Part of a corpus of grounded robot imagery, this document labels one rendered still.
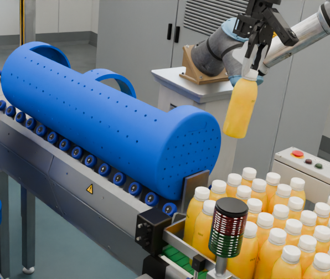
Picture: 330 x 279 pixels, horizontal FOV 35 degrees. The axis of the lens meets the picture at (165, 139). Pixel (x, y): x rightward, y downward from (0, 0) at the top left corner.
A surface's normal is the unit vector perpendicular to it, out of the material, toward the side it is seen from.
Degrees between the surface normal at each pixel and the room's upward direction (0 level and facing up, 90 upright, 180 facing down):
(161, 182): 90
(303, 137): 90
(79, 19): 90
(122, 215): 70
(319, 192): 90
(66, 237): 0
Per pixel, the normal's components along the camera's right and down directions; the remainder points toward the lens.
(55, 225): 0.11, -0.91
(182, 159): 0.70, 0.35
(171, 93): -0.79, 0.17
